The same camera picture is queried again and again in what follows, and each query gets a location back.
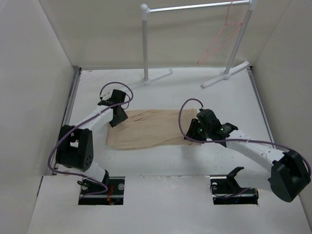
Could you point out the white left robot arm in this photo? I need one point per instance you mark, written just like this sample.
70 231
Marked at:
76 150

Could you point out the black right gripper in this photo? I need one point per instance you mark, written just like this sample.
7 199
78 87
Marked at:
192 133

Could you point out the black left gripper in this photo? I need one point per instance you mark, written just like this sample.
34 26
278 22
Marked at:
115 122

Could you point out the beige drawstring trousers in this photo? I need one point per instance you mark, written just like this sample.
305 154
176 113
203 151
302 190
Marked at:
145 129

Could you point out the pink wire hanger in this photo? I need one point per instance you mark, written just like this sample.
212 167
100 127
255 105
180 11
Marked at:
229 29

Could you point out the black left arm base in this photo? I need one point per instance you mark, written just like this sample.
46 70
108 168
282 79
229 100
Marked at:
93 194

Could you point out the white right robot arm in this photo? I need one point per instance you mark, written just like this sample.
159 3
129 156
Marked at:
289 172

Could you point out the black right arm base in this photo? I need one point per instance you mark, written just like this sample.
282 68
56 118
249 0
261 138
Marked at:
225 190

